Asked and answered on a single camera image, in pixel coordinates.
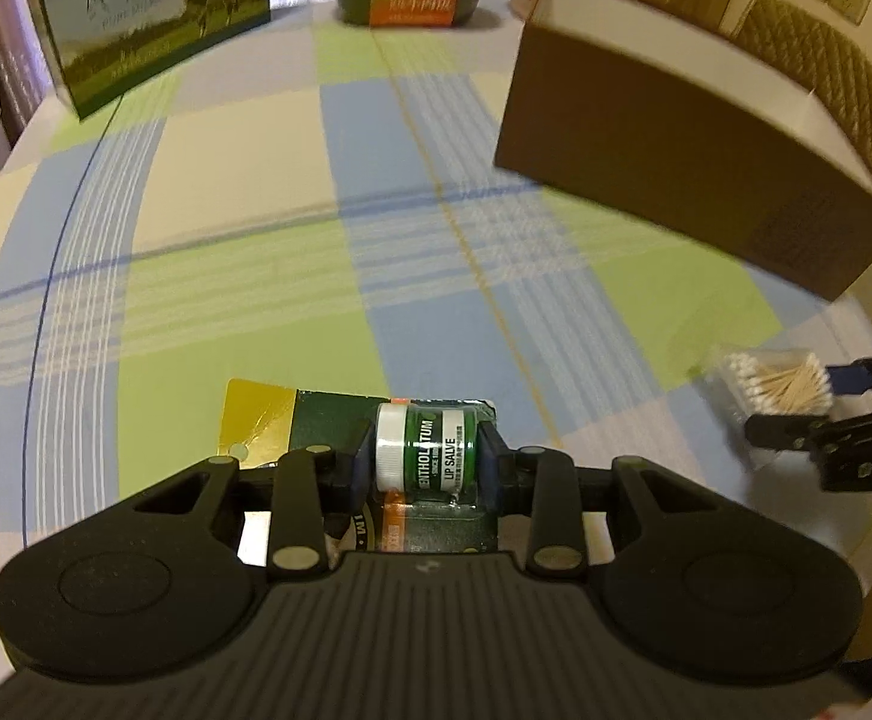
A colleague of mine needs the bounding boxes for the desktop with checked tablecloth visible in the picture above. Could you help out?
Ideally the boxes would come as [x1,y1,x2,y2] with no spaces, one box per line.
[0,0,872,565]

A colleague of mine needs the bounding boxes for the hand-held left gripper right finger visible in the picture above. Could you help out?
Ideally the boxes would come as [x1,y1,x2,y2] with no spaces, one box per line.
[476,420,723,581]

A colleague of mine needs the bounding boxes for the pale purple curtain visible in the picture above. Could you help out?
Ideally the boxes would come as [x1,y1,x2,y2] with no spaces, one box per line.
[0,0,332,92]

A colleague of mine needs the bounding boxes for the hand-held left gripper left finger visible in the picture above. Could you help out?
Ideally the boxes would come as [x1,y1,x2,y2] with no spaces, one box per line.
[131,424,378,583]

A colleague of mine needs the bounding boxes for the green milk carton box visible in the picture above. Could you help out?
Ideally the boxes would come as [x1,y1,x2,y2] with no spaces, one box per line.
[20,0,273,122]

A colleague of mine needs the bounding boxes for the bag of cotton swabs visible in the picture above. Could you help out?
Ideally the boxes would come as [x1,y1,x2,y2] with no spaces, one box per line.
[713,345,835,430]

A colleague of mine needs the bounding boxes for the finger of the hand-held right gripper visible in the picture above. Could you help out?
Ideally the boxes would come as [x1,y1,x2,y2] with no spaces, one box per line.
[824,346,872,398]
[743,408,872,452]

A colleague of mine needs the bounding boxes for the green lip salve blister pack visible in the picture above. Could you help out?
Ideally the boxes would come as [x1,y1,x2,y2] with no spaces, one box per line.
[224,379,501,553]

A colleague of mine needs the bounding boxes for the quilted beige chair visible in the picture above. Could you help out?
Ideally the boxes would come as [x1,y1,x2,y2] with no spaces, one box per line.
[728,0,872,205]

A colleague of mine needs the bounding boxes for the brown cardboard box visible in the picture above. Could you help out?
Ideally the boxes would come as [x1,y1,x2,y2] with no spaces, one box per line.
[494,0,872,302]

